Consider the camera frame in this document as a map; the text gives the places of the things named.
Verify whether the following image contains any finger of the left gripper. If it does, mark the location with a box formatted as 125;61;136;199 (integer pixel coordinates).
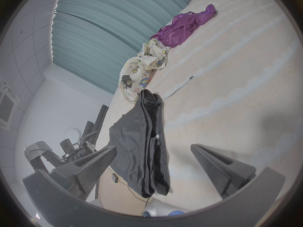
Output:
93;105;109;144
83;121;95;137

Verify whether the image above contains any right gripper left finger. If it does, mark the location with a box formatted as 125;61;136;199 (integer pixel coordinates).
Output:
51;146;117;196

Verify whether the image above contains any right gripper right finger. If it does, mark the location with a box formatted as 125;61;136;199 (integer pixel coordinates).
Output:
190;144;256;196

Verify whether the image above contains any black T-shirt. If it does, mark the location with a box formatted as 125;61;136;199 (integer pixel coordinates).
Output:
108;76;194;198

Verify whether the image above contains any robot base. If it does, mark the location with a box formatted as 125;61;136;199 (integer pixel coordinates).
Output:
142;198;190;218

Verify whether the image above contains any bed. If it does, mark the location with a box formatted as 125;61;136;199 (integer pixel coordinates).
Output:
95;0;303;217

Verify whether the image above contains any white printed pyjama garment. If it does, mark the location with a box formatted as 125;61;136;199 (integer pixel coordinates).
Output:
118;39;171;103

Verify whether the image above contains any ceiling air conditioner vent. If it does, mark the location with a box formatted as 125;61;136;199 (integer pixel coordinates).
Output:
0;79;21;131

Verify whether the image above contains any blue-green curtain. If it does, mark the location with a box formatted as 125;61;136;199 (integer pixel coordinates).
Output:
50;0;197;95

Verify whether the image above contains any purple satin garment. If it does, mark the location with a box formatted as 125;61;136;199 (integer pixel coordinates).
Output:
150;4;217;49

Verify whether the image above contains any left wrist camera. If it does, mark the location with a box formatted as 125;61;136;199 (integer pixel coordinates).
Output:
59;139;73;153

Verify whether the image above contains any black cable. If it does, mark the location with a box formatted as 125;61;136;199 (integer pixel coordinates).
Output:
108;167;152;204

